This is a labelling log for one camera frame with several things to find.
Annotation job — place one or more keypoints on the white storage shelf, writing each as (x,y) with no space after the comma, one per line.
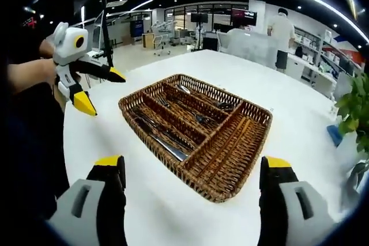
(308,40)

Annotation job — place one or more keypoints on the person's left hand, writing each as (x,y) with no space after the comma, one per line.
(49,67)

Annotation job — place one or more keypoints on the grey curved object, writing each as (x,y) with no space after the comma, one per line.
(359,179)

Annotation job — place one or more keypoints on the brown wooden cabinet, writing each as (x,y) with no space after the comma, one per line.
(148,41)

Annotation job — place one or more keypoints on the white office chair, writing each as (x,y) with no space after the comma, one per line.
(158,40)

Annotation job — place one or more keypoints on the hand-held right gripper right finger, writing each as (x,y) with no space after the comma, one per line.
(314,208)

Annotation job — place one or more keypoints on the steel spoon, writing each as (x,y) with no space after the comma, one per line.
(225,106)
(184,89)

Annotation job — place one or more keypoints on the blue flat box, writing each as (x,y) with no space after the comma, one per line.
(335,135)

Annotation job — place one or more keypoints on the black wall screen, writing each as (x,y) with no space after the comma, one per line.
(243,17)

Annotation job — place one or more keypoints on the black tripod stand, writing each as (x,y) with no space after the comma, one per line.
(108,47)

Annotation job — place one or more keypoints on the steel fork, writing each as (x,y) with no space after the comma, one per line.
(164,103)

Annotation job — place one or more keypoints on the green potted plant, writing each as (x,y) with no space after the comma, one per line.
(354,105)

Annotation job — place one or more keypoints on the person's dark shirt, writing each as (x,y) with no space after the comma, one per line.
(31,148)

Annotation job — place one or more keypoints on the brown wicker utensil storage tray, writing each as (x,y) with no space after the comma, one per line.
(230,168)

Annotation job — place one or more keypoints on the translucent white desk partition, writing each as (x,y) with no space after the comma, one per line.
(253,48)

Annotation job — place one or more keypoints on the black monitor on stand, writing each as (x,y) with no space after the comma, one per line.
(199,18)

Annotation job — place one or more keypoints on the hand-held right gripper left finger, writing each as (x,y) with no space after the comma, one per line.
(72,205)

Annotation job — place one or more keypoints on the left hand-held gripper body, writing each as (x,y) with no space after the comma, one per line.
(67,44)

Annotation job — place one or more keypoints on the white desk cabinet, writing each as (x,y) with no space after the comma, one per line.
(294,67)

